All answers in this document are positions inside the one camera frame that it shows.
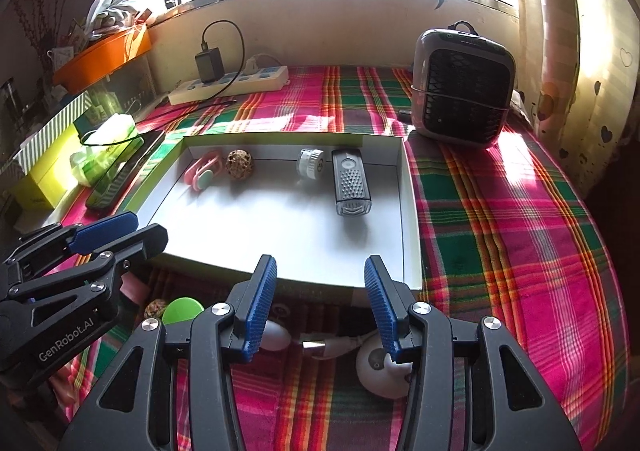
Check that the green printed packets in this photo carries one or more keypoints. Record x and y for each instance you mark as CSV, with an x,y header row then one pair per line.
x,y
100,106

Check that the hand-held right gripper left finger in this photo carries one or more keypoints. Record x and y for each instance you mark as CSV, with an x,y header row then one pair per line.
x,y
260,311

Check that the white round cap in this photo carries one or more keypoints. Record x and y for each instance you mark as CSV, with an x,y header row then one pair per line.
x,y
310,162

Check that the heart print curtain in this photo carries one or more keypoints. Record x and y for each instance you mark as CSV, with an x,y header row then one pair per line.
x,y
575,56

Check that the brown walnut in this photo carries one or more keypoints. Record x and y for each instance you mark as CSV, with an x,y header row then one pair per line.
x,y
155,308
239,162

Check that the pink plastic clip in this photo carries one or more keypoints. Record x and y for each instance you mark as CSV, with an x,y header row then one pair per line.
x,y
134,288
195,171

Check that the white round device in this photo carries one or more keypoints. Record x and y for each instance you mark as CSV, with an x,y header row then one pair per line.
x,y
375,376

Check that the yellow cardboard box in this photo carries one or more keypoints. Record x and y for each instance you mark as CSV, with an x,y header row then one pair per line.
x,y
40,176

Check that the striped white box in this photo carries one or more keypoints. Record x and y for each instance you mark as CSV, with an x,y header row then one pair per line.
x,y
55,123

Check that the white power strip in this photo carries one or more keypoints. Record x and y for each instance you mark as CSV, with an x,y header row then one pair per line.
x,y
260,78

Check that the green white mushroom knob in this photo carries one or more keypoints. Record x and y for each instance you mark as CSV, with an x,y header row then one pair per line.
x,y
180,311

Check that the green white cardboard box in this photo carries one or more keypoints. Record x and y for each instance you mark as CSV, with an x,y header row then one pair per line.
x,y
280,231

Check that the black smartphone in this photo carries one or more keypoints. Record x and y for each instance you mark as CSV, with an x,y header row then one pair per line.
x,y
115,181

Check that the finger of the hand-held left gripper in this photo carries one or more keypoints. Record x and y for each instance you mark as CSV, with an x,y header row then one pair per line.
x,y
105,228
145,241

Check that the white plug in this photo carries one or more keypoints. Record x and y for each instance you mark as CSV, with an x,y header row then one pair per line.
x,y
252,67

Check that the grey desktop fan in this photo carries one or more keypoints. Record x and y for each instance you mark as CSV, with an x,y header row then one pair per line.
x,y
460,81

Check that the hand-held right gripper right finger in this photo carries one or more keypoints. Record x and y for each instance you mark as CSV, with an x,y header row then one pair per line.
x,y
380,311

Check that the black charger adapter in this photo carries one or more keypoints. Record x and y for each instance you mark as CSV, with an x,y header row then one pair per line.
x,y
209,63

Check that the orange plastic tray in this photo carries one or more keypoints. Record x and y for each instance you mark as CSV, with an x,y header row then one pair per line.
x,y
100,56

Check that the grey egg-shaped toy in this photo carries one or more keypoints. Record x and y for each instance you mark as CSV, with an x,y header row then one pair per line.
x,y
275,336

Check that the green tissue pack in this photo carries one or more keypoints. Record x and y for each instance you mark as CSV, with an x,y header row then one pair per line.
x,y
100,151

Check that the black grey bike light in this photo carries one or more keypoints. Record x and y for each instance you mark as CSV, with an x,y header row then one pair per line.
x,y
350,181

